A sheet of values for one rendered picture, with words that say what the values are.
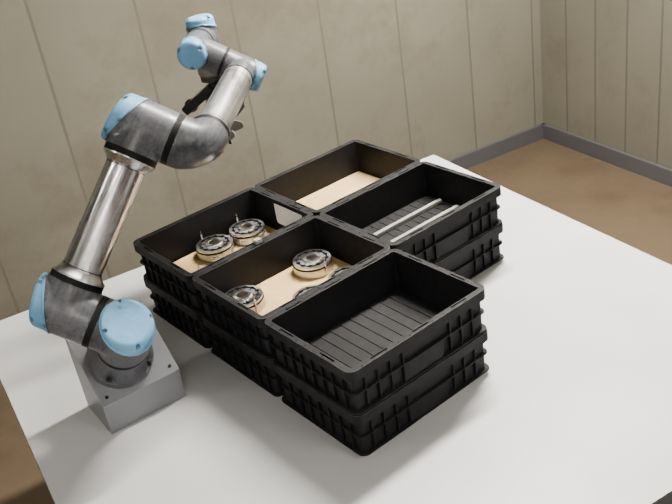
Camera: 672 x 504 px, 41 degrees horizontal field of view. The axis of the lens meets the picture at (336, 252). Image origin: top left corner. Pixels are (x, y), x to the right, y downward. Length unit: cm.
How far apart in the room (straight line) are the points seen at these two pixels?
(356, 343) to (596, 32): 285
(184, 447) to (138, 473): 11
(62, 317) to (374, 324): 69
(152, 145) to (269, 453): 70
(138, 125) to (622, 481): 120
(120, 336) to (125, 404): 26
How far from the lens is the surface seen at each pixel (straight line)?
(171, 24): 378
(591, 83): 467
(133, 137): 192
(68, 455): 214
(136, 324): 193
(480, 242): 240
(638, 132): 454
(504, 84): 478
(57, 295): 194
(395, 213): 253
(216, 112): 204
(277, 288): 226
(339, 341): 203
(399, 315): 209
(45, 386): 239
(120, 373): 206
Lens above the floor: 198
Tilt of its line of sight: 29 degrees down
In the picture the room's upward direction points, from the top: 9 degrees counter-clockwise
